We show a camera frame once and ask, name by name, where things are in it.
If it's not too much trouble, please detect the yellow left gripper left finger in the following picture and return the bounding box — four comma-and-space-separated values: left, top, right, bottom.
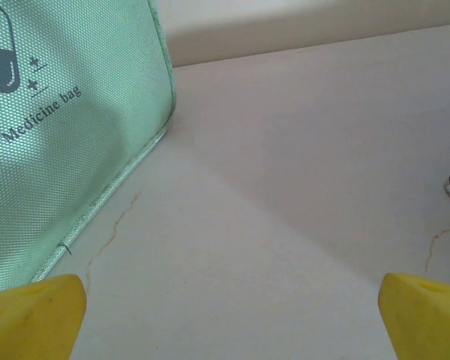
0, 273, 89, 360

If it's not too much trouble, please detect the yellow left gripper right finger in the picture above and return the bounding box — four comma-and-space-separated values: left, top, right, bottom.
377, 272, 450, 360

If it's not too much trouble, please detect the mint green medicine bag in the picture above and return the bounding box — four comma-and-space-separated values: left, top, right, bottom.
0, 0, 178, 298

